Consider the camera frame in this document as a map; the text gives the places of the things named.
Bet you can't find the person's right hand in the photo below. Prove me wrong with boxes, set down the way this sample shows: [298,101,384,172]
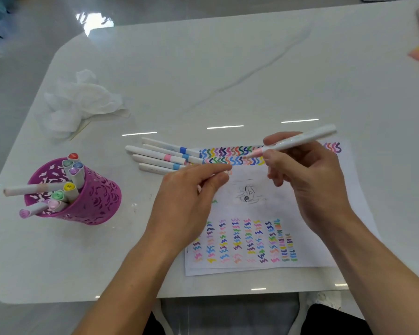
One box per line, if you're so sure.
[263,131,353,238]

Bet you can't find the person's left hand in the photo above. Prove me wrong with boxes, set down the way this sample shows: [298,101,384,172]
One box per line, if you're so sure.
[141,163,233,259]

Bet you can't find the teal banded white marker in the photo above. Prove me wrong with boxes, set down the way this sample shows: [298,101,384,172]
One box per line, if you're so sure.
[138,163,172,175]

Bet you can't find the pale blue banded white marker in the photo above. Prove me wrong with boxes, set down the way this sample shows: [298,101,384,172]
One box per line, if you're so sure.
[132,154,188,170]

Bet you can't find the salmon banded white marker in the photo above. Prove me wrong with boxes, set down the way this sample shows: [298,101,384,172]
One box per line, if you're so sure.
[246,124,337,158]

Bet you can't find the sky blue banded white marker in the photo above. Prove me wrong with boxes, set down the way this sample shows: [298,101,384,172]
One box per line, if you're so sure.
[143,144,203,164]

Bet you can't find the royal blue banded white marker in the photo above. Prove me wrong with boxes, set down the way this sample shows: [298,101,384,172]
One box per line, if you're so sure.
[141,137,202,154]

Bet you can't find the pink perforated pen holder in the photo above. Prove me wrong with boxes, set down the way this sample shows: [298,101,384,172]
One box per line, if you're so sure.
[23,156,122,226]

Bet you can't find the purple banded white marker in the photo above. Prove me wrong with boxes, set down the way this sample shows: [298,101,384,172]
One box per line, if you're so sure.
[68,167,86,191]

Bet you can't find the yellow banded white marker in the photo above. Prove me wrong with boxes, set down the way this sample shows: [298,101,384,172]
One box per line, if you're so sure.
[63,182,80,203]

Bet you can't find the lilac banded white marker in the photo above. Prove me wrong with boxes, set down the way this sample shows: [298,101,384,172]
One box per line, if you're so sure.
[19,202,49,219]

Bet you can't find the peach banded white marker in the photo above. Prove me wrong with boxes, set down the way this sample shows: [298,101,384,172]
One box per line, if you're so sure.
[3,182,68,197]

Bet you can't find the person's left forearm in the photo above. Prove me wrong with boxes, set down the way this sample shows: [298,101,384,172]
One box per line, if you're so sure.
[73,237,182,335]

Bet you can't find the person's right forearm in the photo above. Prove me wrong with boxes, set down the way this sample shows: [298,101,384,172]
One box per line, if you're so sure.
[326,212,419,335]

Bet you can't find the person's right white shoe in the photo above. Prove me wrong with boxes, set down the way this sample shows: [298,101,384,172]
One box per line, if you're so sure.
[305,291,343,313]

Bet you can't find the black trousers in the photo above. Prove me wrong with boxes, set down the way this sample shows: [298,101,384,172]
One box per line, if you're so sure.
[143,303,371,335]

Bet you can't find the crumpled white tissue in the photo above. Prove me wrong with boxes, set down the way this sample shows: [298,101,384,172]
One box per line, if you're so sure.
[38,69,130,138]

